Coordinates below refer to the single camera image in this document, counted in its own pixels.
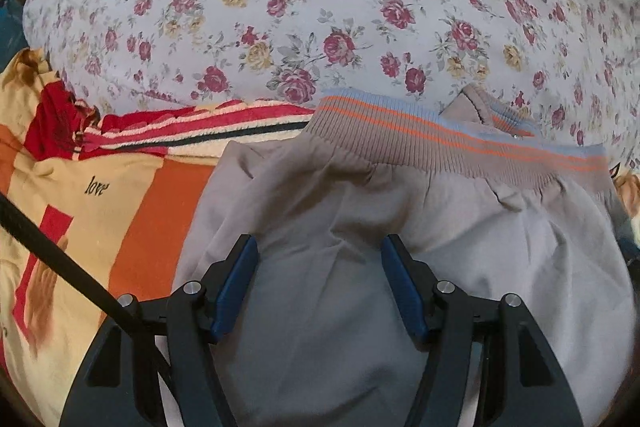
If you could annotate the grey zip jacket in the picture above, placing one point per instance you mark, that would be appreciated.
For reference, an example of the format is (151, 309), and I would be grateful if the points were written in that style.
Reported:
(325, 217)

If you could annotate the blue plastic bag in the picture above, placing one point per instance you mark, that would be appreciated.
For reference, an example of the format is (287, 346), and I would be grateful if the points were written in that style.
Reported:
(9, 22)

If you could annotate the yellow orange red printed blanket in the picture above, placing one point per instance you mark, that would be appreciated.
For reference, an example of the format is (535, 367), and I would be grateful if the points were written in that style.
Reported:
(115, 217)

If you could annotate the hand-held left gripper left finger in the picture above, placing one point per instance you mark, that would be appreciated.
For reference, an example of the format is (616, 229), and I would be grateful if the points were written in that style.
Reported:
(235, 287)

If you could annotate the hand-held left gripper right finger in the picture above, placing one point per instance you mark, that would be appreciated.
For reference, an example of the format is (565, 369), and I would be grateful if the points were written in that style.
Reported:
(402, 287)

